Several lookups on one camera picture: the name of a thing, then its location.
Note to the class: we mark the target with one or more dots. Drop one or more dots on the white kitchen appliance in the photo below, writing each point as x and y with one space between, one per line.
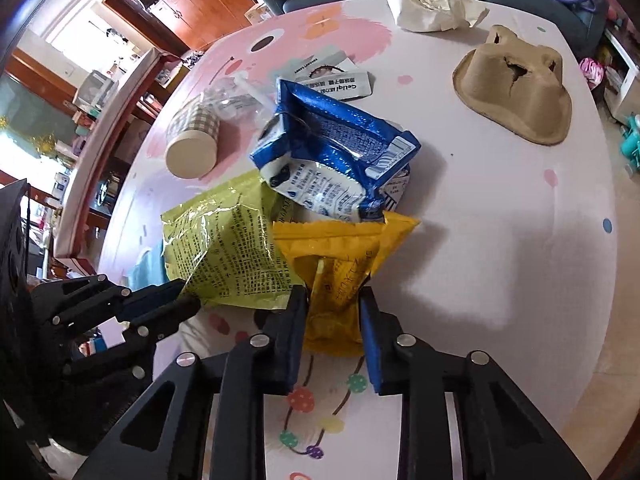
95 90

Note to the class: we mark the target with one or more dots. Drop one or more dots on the light blue packet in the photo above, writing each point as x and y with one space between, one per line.
147 270

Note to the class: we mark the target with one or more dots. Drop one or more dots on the blue white snack bag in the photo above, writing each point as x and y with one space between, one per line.
325 130

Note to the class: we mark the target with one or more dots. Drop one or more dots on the white side table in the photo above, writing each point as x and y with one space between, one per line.
625 75

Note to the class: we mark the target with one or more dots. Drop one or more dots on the yellow plastic bag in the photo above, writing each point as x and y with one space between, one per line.
330 270

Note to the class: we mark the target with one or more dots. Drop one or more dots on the brown pulp cup tray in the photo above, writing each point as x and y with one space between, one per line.
520 95

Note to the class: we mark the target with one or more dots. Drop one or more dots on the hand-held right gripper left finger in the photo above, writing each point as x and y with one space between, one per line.
295 340

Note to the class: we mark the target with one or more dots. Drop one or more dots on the teal stepper machine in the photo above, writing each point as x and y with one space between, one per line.
631 145

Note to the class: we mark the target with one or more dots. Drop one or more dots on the brown cardboard box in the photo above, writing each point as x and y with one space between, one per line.
256 14

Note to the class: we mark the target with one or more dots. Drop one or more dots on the cartoon printed tablecloth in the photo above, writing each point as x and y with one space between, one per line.
475 260

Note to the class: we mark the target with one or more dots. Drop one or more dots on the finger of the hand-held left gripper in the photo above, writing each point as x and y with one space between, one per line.
170 315
155 296

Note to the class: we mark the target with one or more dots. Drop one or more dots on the yellow-green snack bag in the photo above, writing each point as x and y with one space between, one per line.
225 250

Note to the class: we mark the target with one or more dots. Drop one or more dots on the pink bag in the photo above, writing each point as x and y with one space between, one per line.
592 74

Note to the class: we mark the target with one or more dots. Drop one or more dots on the plaid paper cup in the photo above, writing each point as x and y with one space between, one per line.
192 150

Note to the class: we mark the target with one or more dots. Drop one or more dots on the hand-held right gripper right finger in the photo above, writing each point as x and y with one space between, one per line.
372 345

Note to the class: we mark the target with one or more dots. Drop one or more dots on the clear plastic wrapper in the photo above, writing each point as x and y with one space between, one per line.
235 105

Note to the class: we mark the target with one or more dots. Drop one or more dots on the white crumpled paper bag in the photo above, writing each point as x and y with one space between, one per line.
425 5

